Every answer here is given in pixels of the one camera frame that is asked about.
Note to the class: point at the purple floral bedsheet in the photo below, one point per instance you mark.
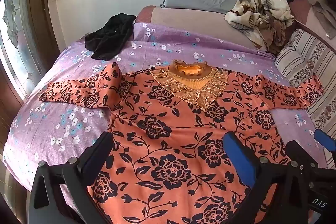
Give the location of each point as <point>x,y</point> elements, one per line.
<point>65,113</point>

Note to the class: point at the black cloth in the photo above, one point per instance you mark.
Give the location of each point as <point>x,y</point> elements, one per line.
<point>113,35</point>

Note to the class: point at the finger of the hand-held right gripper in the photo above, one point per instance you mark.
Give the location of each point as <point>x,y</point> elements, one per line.
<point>325,141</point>
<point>299,152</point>

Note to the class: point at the orange black floral blouse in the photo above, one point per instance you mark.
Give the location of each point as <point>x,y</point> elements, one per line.
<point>170,134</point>

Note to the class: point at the striped floral cushion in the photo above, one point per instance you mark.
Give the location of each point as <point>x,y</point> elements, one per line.
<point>302,56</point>

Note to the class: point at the stained-glass window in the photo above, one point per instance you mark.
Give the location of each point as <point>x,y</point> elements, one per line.
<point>15,29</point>

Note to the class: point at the maroon patchwork blanket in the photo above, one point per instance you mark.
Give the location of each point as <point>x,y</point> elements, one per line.
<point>307,10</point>

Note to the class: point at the mauve brown blanket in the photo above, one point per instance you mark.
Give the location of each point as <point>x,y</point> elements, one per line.
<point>189,22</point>

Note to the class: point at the brown wooden rail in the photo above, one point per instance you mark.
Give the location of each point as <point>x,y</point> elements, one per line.
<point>315,34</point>

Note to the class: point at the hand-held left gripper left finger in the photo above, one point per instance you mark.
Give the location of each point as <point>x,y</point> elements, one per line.
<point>94,158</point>

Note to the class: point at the beige floral crumpled cloth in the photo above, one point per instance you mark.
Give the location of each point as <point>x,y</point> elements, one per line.
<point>260,11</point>

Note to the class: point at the brown wooden window frame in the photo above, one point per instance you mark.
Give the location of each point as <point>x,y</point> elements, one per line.
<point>36,16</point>

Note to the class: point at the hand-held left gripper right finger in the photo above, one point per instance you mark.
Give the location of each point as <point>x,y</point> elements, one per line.
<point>241,158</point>

